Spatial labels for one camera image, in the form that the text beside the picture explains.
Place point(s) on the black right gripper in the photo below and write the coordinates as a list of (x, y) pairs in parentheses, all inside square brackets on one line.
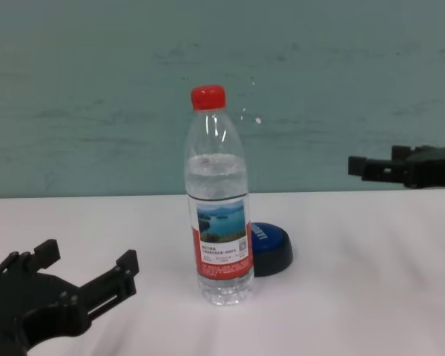
[(434, 168)]

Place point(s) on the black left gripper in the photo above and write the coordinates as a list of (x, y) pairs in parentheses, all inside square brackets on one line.
[(33, 308)]

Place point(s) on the blue push button black base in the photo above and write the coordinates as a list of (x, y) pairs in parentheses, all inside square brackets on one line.
[(270, 252)]

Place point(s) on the clear water bottle red cap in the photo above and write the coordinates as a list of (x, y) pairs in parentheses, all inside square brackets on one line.
[(219, 222)]

